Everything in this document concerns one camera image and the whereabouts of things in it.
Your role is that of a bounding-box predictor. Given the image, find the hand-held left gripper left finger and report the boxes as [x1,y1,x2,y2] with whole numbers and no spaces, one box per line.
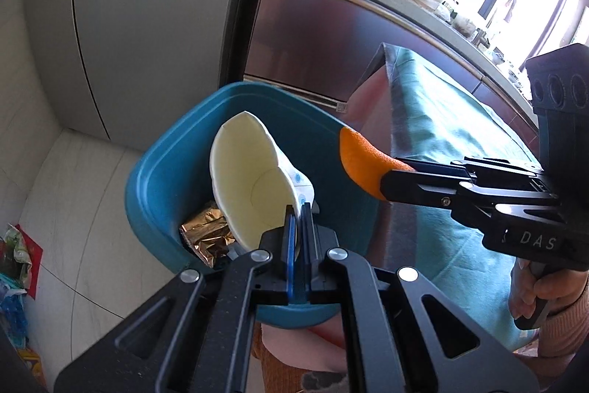
[54,209,297,393]

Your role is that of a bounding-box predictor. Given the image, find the orange peel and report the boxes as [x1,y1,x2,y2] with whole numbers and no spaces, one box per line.
[339,127,415,201]

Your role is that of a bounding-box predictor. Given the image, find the small gold foil wrapper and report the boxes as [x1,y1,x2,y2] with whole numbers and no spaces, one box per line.
[179,200,239,269]

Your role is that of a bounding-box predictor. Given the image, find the person's right hand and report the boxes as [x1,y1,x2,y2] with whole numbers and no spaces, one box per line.
[508,260,589,321]

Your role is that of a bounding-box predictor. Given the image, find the grey refrigerator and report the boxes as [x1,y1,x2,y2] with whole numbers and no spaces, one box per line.
[23,0,268,152]

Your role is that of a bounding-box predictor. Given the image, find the crushed white paper cup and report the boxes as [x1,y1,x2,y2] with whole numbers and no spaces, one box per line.
[209,111,319,255]

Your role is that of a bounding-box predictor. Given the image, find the pile of plastic bags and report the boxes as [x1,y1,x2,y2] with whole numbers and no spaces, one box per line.
[0,224,44,357]

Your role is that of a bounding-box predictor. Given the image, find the stainless steel kitchen cabinet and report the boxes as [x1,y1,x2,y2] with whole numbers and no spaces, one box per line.
[241,0,539,131]

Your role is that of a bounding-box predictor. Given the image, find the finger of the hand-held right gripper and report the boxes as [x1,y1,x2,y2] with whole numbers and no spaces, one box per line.
[404,159,478,182]
[380,169,462,210]

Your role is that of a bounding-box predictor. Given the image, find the teal plastic bin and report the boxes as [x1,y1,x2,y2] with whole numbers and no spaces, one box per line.
[125,82,392,329]

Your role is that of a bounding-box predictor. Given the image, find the jars and bottles on counter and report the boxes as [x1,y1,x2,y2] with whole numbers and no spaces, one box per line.
[421,0,525,85]

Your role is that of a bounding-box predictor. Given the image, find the person's right forearm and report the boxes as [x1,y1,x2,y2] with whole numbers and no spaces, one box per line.
[537,278,589,359]

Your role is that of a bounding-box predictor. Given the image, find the teal tablecloth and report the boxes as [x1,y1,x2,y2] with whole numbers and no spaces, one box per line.
[347,42,548,352]

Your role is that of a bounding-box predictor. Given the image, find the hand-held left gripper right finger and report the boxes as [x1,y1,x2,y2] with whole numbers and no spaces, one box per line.
[301,202,539,393]

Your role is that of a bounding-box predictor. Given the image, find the person's leg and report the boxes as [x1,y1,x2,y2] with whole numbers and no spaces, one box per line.
[258,318,348,393]

